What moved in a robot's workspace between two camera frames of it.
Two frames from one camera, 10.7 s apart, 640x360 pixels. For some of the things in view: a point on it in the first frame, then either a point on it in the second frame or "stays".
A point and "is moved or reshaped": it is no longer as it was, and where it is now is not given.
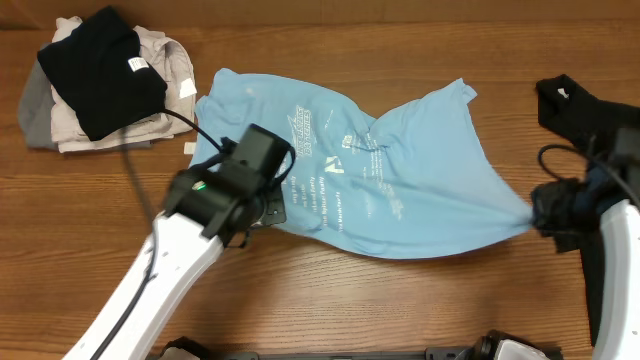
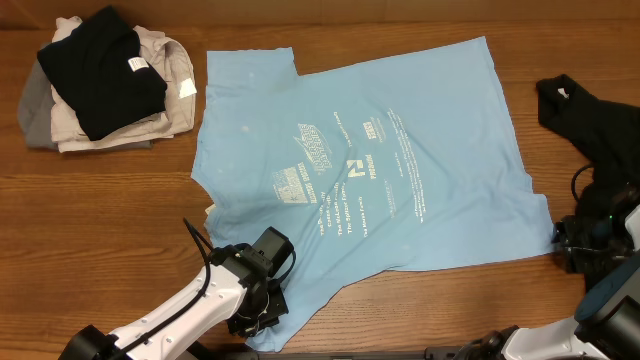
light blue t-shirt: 412,183 is moved or reshaped
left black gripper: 276,207 → 245,326
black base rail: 448,353 stays
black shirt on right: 610,135 stays
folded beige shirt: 166,56 stays
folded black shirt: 100,67 stays
